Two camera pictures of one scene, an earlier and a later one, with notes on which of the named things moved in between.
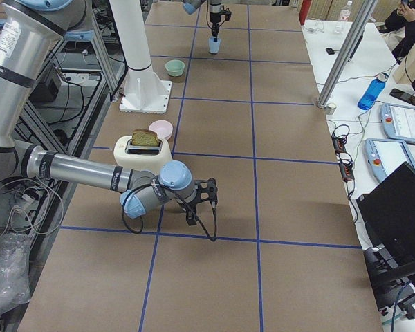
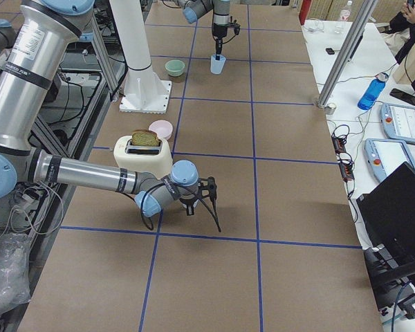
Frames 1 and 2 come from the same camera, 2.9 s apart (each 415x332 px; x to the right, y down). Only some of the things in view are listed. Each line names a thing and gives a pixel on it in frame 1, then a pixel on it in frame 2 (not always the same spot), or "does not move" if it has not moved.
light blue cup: (214, 46) -> (216, 65)
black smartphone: (406, 97) does not move
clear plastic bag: (7, 281) does not move
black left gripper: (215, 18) -> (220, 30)
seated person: (402, 26) does not move
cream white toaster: (140, 157) does not move
